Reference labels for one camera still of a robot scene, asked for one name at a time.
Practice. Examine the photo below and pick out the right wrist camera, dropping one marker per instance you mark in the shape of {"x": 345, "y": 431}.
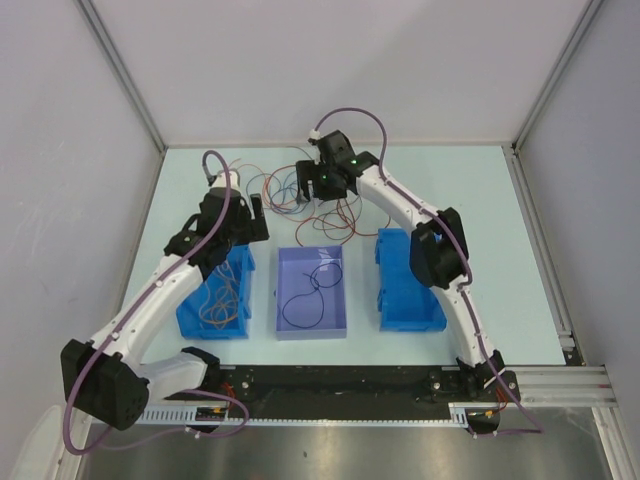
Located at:
{"x": 315, "y": 136}

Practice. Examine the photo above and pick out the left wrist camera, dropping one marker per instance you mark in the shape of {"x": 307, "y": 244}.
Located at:
{"x": 221, "y": 180}

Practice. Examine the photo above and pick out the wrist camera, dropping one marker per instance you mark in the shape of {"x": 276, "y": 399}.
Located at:
{"x": 221, "y": 180}
{"x": 315, "y": 136}

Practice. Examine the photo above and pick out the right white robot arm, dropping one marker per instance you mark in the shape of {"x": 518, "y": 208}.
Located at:
{"x": 438, "y": 252}

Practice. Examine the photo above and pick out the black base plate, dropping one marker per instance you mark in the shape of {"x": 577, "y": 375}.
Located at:
{"x": 356, "y": 393}

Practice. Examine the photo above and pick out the slotted cable duct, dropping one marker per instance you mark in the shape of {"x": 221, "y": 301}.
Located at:
{"x": 191, "y": 415}

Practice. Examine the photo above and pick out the blue bin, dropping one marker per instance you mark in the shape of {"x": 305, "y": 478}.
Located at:
{"x": 220, "y": 308}
{"x": 404, "y": 304}

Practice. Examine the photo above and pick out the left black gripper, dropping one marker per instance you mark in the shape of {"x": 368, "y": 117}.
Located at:
{"x": 254, "y": 229}

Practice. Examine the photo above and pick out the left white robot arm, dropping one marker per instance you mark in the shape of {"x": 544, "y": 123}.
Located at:
{"x": 106, "y": 376}

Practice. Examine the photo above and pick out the left blue bin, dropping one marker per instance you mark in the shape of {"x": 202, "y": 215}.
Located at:
{"x": 220, "y": 308}

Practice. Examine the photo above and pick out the right blue bin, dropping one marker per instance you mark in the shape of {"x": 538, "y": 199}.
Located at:
{"x": 404, "y": 304}

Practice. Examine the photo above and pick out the middle purple tray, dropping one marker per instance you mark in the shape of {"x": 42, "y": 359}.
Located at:
{"x": 310, "y": 294}

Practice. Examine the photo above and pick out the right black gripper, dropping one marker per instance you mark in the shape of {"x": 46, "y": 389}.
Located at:
{"x": 309, "y": 170}

